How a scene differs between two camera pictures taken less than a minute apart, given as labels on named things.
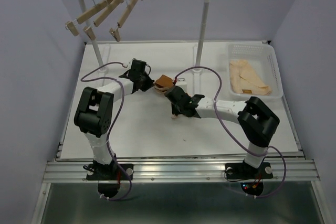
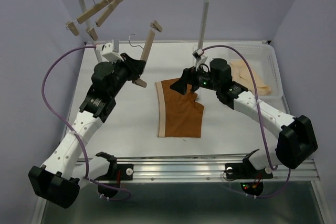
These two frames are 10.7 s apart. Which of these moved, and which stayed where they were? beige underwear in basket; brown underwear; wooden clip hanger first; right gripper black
Moved: brown underwear; right gripper black
Stayed: wooden clip hanger first; beige underwear in basket
